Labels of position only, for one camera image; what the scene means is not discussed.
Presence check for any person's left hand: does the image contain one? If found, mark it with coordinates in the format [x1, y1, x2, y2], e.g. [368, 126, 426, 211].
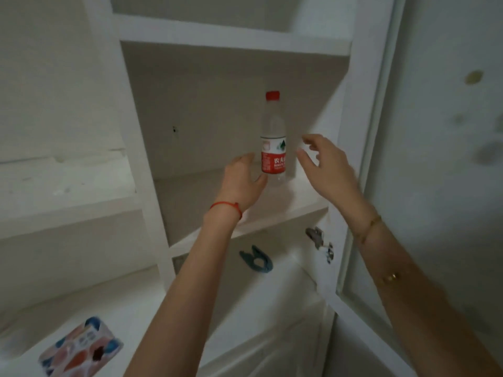
[212, 152, 269, 215]

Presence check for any clear red-capped water bottle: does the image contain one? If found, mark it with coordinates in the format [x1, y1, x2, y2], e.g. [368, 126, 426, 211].
[260, 90, 287, 184]

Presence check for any person's left forearm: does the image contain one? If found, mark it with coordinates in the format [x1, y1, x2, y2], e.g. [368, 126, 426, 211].
[124, 210, 243, 377]

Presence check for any gold chain bracelet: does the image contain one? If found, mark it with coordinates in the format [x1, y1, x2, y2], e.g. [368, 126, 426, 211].
[378, 267, 413, 286]

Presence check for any red string bracelet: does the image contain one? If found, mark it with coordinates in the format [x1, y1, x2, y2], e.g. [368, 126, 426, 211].
[209, 201, 243, 220]

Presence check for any metal cabinet hinge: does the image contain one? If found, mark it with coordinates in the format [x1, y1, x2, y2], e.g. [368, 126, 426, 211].
[305, 226, 335, 264]

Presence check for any white wooden shelf cabinet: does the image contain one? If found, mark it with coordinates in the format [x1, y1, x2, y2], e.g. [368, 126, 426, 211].
[0, 0, 395, 377]

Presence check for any blue plastic clip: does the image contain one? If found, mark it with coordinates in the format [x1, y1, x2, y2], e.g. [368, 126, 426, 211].
[239, 245, 274, 274]

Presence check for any thin gold bangle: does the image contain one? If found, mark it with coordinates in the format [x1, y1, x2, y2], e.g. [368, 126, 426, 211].
[356, 215, 382, 245]

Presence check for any white framed glass cabinet door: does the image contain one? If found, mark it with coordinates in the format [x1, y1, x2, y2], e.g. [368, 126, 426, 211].
[321, 0, 503, 377]

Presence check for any person's right forearm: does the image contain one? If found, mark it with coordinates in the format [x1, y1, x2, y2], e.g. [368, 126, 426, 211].
[341, 204, 503, 377]

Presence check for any person's right hand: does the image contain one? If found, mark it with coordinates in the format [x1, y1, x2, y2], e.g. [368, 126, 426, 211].
[296, 134, 372, 222]

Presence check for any colourful patterned tissue pack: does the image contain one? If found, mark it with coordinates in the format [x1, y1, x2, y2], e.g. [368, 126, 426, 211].
[38, 316, 124, 377]

